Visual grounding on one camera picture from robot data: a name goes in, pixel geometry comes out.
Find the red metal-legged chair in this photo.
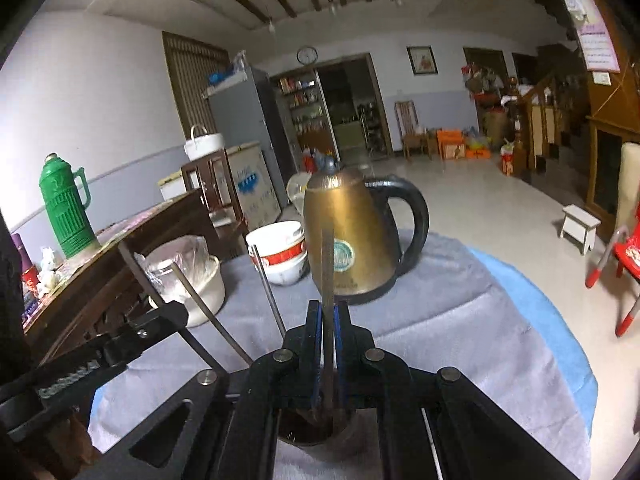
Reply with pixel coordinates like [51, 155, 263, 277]
[584, 225, 640, 338]

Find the grey table cloth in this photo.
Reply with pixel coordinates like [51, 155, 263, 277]
[89, 229, 592, 480]

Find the clear plastic bag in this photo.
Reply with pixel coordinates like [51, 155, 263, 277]
[134, 234, 212, 297]

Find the blue cloth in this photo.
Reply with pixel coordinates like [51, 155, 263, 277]
[467, 249, 599, 413]

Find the white small stool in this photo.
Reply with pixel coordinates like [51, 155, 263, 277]
[558, 203, 602, 256]

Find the metal utensil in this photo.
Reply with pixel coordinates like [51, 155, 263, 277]
[320, 229, 338, 413]

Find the wooden lattice door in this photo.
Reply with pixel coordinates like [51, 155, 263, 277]
[161, 31, 232, 142]

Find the dark chopstick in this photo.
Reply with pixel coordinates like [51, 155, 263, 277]
[117, 240, 169, 311]

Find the beige chair back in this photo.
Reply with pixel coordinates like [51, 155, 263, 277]
[614, 142, 640, 247]

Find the grey refrigerator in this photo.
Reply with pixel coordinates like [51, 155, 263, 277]
[202, 66, 297, 207]

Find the wooden chair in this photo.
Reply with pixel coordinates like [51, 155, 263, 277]
[394, 99, 434, 162]

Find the framed wall picture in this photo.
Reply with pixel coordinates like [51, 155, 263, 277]
[405, 45, 440, 76]

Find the orange cardboard box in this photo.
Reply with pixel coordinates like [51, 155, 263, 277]
[436, 128, 467, 160]

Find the white chest freezer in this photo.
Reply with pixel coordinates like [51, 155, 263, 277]
[158, 142, 282, 232]

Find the white bucket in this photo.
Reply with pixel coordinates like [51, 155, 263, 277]
[183, 124, 225, 162]

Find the gold electric kettle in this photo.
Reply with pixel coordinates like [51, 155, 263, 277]
[302, 156, 431, 306]

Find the white bowl with red band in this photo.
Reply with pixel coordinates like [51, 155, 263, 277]
[246, 220, 307, 268]

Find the dark wooden table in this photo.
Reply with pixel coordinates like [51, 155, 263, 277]
[22, 189, 251, 366]

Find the brown utensil cup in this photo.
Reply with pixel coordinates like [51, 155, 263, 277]
[276, 404, 362, 447]

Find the metal chopstick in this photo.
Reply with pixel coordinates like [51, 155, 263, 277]
[249, 244, 288, 339]
[171, 262, 255, 367]

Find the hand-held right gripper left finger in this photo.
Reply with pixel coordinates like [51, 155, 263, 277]
[89, 300, 325, 480]

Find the wooden staircase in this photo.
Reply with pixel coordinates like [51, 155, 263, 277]
[514, 67, 592, 177]

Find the white plastic basin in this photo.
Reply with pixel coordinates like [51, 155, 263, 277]
[148, 254, 227, 329]

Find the white electric fan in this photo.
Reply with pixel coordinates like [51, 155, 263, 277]
[285, 170, 314, 214]

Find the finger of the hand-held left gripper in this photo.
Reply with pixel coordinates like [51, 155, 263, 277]
[0, 301, 190, 413]

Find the green thermos flask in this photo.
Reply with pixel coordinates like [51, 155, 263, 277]
[39, 153, 102, 260]

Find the goods shelf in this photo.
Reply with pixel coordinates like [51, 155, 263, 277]
[276, 71, 332, 162]

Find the purple bottle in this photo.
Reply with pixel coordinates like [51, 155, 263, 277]
[9, 232, 34, 287]

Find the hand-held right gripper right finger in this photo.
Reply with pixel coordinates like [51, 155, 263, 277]
[334, 302, 577, 480]

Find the wall calendar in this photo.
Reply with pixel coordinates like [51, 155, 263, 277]
[558, 0, 621, 74]

